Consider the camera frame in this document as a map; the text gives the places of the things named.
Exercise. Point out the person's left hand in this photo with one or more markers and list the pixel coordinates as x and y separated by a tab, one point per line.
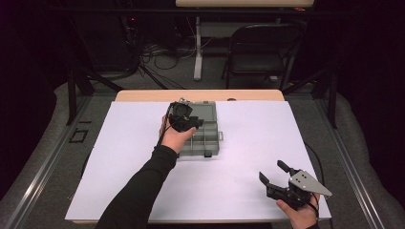
173	138

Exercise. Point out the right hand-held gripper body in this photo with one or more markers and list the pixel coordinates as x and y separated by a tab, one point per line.
299	187

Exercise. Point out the black folding chair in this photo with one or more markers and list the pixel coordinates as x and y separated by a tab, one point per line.
254	60

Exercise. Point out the white table cover sheet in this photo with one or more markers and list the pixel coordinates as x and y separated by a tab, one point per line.
242	143

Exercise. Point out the black metal stand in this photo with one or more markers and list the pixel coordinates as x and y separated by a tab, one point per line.
332	101
72	95

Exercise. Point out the wooden table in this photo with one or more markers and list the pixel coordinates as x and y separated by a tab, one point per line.
153	94

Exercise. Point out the transparent grey compartment box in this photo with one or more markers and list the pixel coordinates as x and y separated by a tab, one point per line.
207	140

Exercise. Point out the person's right hand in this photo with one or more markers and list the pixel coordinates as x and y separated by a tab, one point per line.
302	218

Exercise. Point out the white desk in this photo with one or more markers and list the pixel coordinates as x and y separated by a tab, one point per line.
198	51

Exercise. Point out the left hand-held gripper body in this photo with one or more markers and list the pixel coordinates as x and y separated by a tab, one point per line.
181	119

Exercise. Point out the metal floor rail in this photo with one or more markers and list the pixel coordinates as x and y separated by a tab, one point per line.
353	171
41	171

